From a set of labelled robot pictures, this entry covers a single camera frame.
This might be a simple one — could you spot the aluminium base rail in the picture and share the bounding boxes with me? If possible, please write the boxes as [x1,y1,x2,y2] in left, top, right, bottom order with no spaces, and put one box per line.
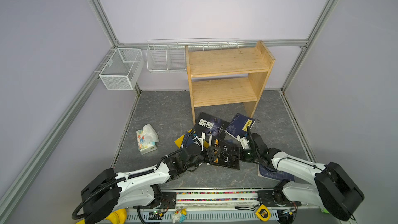
[124,188,330,224]

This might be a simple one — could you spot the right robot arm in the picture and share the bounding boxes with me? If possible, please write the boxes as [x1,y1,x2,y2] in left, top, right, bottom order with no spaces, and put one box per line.
[240,133,364,222]

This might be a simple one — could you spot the navy book left yellow label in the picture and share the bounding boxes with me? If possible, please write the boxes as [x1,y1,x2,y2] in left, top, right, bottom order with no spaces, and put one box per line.
[180,129,200,149]

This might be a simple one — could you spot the black wolf cover book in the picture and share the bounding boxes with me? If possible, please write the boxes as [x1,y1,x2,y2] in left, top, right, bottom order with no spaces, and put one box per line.
[194,112,230,139]

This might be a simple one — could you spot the yellow banana toy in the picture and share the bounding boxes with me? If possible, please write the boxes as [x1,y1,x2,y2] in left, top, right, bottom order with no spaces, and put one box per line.
[72,208,127,224]

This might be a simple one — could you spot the small white toy figure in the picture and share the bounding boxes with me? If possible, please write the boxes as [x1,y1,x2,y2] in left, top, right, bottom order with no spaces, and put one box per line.
[172,208,187,224]

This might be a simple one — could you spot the white mesh box basket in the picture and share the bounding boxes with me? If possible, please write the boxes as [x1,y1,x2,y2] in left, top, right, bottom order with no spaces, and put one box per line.
[99,48,145,91]

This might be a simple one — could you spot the navy book yellow label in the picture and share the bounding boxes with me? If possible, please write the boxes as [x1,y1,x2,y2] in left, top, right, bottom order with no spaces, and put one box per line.
[225,113,256,141]
[180,129,200,149]

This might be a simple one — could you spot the navy notebook white lines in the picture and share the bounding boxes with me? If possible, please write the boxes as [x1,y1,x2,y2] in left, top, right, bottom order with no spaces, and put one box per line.
[258,166,295,181]

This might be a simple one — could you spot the yellow tape measure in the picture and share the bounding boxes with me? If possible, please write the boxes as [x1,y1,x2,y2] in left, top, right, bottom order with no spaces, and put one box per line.
[255,204,271,222]

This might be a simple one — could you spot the wooden two-tier bookshelf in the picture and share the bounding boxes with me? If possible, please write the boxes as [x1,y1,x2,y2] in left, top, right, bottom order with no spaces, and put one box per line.
[185,41,276,117]

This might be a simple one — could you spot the white wire rack basket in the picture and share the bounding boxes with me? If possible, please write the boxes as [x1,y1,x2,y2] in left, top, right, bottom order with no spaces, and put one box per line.
[146,38,239,73]

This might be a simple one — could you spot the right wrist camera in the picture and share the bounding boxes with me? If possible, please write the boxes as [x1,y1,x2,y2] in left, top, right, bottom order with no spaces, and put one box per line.
[239,137,250,150]

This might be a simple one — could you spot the black Murphy's law book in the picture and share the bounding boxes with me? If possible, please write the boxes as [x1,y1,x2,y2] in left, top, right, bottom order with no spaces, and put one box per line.
[208,139,240,170]

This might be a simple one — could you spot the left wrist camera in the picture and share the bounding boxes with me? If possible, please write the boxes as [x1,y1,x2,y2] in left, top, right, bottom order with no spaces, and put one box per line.
[191,132,205,151]

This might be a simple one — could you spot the yellow folder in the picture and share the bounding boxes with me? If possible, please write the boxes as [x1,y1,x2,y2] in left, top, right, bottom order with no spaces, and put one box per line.
[174,129,192,148]

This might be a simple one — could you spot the navy book right yellow label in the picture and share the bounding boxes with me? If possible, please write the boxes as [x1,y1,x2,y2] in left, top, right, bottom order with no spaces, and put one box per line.
[225,113,256,141]

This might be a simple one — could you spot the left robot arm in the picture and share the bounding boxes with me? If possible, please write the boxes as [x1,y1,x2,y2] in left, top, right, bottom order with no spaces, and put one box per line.
[72,143,220,224]

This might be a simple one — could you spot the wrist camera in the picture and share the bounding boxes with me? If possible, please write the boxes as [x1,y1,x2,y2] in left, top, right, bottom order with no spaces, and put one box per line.
[239,137,250,150]
[191,132,205,151]

